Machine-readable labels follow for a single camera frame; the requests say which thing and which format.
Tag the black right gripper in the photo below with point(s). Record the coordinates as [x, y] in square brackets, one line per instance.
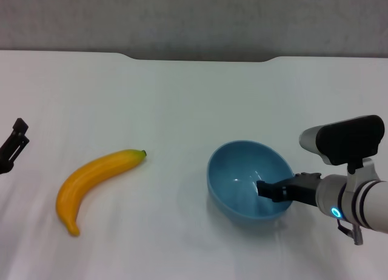
[303, 190]

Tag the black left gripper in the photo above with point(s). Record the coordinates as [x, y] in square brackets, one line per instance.
[4, 166]

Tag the blue plastic bowl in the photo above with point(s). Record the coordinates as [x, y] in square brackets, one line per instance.
[239, 168]

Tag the yellow plastic banana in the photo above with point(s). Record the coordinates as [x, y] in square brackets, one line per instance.
[91, 174]

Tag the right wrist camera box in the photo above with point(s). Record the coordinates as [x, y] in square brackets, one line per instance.
[348, 140]

